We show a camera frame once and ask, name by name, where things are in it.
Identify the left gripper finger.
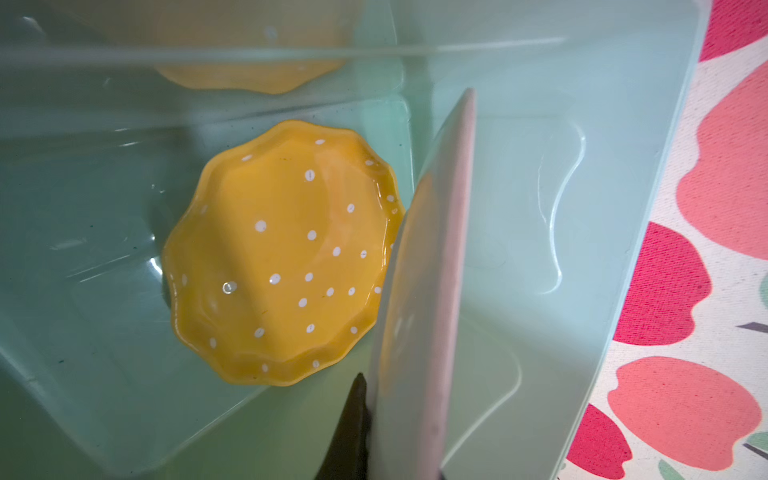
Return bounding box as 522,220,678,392
315,373,370,480

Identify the green rim plate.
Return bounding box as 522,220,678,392
367,88,476,479

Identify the yellow polka dot plate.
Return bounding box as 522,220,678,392
162,120,405,386

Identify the mint green plastic bin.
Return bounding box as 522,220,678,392
1,1,712,479

